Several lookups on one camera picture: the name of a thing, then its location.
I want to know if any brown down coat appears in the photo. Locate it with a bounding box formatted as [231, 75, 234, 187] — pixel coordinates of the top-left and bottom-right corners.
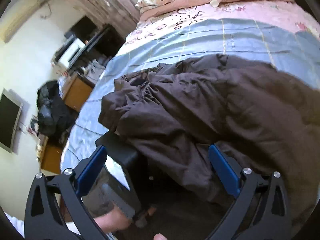
[98, 54, 319, 239]

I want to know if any person's left hand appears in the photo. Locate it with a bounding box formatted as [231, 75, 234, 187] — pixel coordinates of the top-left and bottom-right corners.
[94, 206, 131, 233]

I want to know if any person's right hand thumb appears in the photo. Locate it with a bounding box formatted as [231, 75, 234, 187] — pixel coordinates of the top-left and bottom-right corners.
[153, 233, 168, 240]

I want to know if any black bag pile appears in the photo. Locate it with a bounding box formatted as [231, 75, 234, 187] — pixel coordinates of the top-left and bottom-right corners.
[36, 80, 74, 139]

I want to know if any wooden cabinet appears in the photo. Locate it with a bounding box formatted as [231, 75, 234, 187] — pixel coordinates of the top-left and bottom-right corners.
[37, 74, 93, 174]

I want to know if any blue and pink bedsheet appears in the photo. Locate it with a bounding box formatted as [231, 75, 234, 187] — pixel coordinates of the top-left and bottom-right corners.
[60, 1, 319, 170]

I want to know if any beige lace curtain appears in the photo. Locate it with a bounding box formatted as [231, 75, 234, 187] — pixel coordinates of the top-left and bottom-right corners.
[65, 0, 140, 38]

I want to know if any wall mounted black television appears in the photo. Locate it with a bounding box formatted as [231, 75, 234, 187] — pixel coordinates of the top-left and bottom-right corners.
[0, 88, 23, 153]

